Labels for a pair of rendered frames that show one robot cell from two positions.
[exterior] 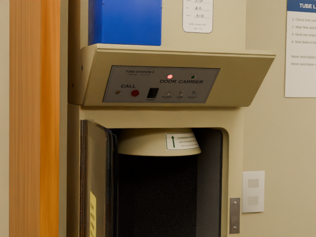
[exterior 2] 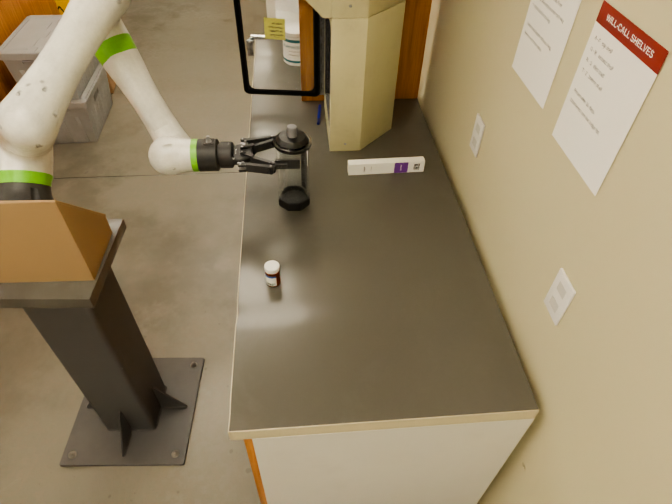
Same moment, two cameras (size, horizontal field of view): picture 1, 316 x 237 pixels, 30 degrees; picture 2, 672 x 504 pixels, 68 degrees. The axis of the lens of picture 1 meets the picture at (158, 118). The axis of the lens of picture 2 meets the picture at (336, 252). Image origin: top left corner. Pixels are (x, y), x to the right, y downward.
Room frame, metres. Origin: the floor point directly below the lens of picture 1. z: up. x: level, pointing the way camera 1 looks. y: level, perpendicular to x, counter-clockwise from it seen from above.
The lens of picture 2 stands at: (1.52, -1.64, 1.98)
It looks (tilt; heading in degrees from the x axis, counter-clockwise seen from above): 46 degrees down; 104
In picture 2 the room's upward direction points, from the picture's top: 2 degrees clockwise
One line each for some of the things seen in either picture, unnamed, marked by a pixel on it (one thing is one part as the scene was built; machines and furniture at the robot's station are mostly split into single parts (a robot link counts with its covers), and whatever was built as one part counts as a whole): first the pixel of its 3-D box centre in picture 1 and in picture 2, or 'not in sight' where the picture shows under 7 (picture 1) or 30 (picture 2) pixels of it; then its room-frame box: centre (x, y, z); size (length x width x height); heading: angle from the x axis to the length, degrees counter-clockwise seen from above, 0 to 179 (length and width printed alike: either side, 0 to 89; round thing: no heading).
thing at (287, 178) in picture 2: not in sight; (293, 170); (1.11, -0.50, 1.09); 0.11 x 0.11 x 0.21
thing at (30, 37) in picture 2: not in sight; (56, 57); (-1.06, 0.99, 0.49); 0.60 x 0.42 x 0.33; 110
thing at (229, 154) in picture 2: not in sight; (236, 154); (0.96, -0.56, 1.15); 0.09 x 0.08 x 0.07; 19
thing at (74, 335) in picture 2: not in sight; (104, 349); (0.50, -0.89, 0.45); 0.48 x 0.48 x 0.90; 16
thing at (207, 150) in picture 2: not in sight; (209, 153); (0.89, -0.58, 1.16); 0.09 x 0.06 x 0.12; 109
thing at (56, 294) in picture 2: not in sight; (54, 260); (0.50, -0.89, 0.92); 0.32 x 0.32 x 0.04; 16
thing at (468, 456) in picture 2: not in sight; (343, 247); (1.19, -0.16, 0.45); 2.05 x 0.67 x 0.90; 110
